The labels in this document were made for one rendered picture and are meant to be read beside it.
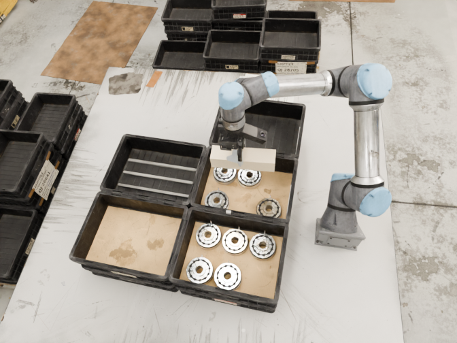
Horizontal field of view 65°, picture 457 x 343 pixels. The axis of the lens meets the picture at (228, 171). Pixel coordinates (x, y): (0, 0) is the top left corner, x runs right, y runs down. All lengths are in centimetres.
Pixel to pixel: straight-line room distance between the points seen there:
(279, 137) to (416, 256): 123
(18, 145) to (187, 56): 138
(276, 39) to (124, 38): 163
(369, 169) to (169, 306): 94
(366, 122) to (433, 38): 252
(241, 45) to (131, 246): 182
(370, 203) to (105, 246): 105
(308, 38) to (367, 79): 152
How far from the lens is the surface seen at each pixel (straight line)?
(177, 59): 298
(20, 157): 250
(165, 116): 202
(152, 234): 153
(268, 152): 133
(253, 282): 142
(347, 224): 150
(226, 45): 286
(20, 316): 181
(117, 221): 161
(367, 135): 132
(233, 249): 142
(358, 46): 350
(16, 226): 255
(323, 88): 135
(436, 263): 254
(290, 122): 176
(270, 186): 156
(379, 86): 129
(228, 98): 104
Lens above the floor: 221
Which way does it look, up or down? 59 degrees down
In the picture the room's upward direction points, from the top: 8 degrees counter-clockwise
